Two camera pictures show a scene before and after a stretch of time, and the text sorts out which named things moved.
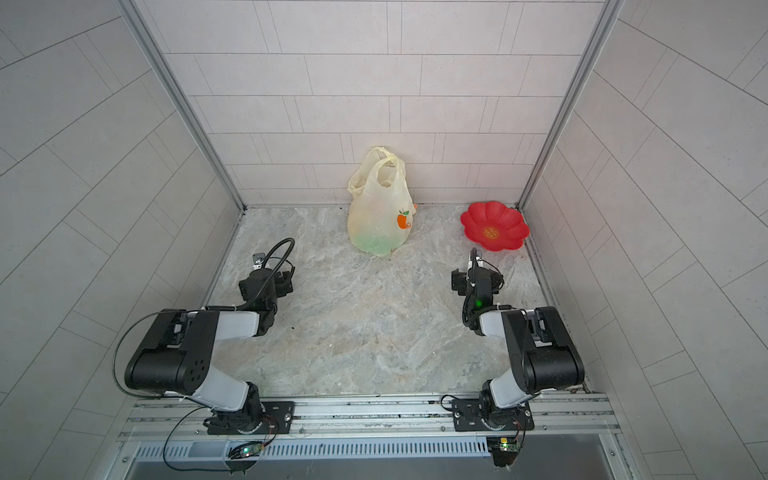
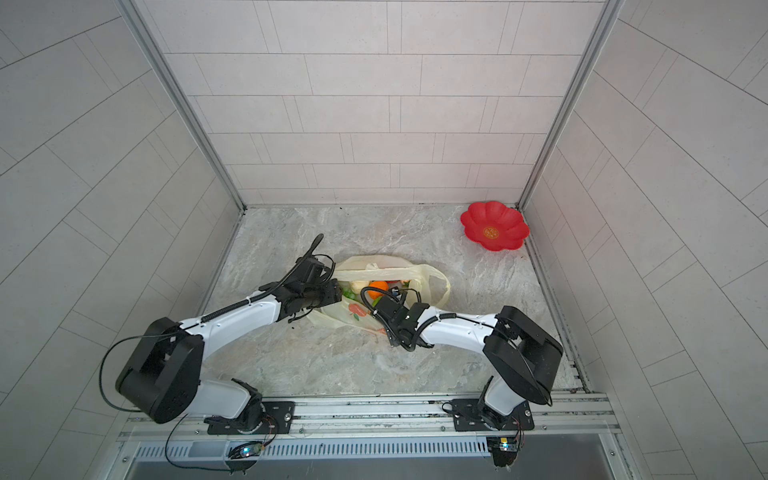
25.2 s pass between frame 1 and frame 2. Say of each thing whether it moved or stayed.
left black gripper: moved
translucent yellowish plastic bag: moved
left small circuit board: stayed
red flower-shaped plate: stayed
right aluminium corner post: stayed
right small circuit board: stayed
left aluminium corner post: stayed
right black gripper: moved
